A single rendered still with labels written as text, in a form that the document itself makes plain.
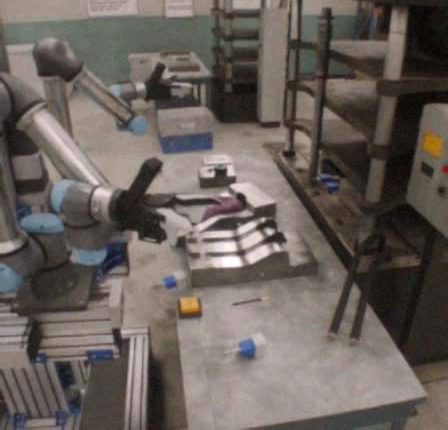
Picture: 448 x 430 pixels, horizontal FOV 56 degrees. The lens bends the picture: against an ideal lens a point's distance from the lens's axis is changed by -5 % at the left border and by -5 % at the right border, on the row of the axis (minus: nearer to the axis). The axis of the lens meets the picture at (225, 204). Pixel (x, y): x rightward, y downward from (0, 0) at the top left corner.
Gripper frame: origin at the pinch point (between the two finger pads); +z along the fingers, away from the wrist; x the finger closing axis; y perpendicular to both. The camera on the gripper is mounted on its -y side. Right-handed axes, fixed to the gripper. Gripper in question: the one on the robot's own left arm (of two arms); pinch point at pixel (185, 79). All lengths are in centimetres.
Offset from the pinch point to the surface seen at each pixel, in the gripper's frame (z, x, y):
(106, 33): 176, -633, 130
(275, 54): 275, -268, 83
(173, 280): -35, 60, 54
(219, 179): 27, -6, 62
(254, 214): 17, 39, 54
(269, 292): -6, 81, 55
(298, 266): 9, 79, 50
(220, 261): -17, 63, 49
